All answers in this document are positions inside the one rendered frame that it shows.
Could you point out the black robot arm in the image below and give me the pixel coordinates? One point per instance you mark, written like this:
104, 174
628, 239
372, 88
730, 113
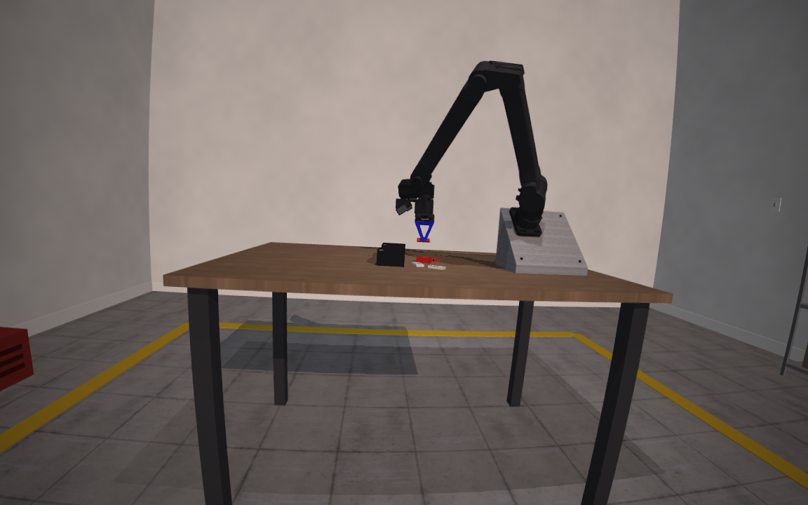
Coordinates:
486, 76

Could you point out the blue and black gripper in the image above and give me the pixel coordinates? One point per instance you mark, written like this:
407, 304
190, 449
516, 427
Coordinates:
428, 215

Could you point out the black rack of bins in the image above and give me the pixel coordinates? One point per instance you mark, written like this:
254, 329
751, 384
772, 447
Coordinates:
391, 254

